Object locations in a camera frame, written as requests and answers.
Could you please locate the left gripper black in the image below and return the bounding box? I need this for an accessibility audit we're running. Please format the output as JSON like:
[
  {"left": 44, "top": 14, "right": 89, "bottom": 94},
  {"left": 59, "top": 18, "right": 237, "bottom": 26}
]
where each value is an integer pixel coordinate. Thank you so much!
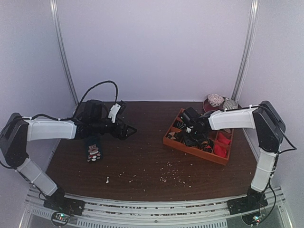
[{"left": 91, "top": 116, "right": 137, "bottom": 140}]

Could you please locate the wooden compartment tray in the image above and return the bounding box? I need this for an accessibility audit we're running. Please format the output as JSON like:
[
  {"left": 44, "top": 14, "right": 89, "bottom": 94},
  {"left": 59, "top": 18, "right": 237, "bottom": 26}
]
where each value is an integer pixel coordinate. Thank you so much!
[{"left": 163, "top": 109, "right": 234, "bottom": 165}]

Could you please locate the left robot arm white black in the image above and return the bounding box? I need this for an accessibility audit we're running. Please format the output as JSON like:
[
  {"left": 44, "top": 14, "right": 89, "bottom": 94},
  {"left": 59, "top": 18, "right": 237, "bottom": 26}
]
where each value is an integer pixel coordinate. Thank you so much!
[{"left": 0, "top": 100, "right": 137, "bottom": 211}]

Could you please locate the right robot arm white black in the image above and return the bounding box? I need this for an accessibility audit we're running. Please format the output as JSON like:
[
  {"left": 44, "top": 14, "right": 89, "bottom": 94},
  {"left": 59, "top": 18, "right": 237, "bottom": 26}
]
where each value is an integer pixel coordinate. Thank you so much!
[{"left": 180, "top": 101, "right": 286, "bottom": 210}]

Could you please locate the black white striped sock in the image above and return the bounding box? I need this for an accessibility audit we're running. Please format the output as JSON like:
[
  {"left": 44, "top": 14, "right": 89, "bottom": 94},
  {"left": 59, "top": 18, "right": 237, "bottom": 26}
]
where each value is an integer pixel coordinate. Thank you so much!
[{"left": 175, "top": 121, "right": 186, "bottom": 130}]

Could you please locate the argyle patterned sock in tray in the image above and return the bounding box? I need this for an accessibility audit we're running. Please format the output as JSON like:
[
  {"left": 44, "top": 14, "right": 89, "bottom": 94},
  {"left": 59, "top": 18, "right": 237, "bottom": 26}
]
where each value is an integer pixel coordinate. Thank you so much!
[{"left": 167, "top": 132, "right": 182, "bottom": 142}]

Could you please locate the red round plate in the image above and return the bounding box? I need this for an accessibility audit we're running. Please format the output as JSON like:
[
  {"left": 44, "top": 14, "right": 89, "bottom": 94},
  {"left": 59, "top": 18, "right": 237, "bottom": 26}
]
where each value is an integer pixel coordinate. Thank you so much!
[{"left": 202, "top": 97, "right": 241, "bottom": 112}]

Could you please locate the white dotted bowl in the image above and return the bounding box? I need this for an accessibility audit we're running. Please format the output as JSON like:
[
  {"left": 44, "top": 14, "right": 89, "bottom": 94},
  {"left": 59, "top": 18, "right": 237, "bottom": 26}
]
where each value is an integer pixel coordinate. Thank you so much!
[{"left": 207, "top": 94, "right": 224, "bottom": 107}]

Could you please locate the dark teal patterned sock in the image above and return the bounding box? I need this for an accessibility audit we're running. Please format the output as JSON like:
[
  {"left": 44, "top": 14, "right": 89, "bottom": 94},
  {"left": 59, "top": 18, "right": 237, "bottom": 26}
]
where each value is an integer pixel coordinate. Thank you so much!
[{"left": 85, "top": 136, "right": 103, "bottom": 162}]

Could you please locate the grey striped cup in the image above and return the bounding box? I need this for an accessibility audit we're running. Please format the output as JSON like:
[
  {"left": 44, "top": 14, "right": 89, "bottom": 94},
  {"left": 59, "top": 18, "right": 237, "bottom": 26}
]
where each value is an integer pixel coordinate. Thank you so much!
[{"left": 223, "top": 99, "right": 238, "bottom": 110}]

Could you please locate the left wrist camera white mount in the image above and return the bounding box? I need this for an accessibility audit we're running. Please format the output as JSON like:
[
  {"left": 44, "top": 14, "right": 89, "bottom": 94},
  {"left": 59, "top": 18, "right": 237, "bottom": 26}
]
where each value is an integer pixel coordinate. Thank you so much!
[{"left": 108, "top": 103, "right": 121, "bottom": 123}]

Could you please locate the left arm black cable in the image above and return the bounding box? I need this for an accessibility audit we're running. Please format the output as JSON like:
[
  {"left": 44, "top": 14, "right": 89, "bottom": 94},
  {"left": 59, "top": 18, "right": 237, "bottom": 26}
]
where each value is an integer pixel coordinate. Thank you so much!
[{"left": 73, "top": 80, "right": 119, "bottom": 114}]

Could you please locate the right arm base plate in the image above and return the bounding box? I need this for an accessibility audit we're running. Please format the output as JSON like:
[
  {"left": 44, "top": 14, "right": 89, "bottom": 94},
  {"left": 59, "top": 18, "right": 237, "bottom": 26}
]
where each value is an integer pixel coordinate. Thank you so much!
[{"left": 227, "top": 196, "right": 268, "bottom": 215}]

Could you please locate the aluminium front rail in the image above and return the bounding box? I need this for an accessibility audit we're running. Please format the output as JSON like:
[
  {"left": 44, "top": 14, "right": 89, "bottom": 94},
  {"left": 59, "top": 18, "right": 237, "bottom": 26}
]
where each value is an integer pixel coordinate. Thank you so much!
[{"left": 17, "top": 187, "right": 295, "bottom": 228}]

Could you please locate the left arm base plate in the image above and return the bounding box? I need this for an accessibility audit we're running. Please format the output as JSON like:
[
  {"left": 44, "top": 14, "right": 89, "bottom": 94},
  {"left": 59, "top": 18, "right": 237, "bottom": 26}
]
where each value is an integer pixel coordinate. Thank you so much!
[{"left": 43, "top": 198, "right": 85, "bottom": 216}]

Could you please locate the right aluminium frame post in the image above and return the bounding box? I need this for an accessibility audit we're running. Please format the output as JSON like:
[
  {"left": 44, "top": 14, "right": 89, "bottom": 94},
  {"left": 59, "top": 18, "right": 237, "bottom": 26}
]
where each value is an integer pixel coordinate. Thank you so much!
[{"left": 231, "top": 0, "right": 260, "bottom": 102}]

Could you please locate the aluminium frame post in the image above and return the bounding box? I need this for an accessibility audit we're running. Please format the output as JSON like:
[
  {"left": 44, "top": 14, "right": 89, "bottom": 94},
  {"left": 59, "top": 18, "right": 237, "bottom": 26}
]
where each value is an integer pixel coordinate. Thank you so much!
[
  {"left": 231, "top": 0, "right": 260, "bottom": 102},
  {"left": 50, "top": 0, "right": 79, "bottom": 105}
]

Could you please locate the left aluminium frame post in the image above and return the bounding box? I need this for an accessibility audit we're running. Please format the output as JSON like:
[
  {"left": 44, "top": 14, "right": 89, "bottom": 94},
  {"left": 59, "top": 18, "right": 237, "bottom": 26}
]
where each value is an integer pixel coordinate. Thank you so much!
[{"left": 50, "top": 0, "right": 79, "bottom": 105}]

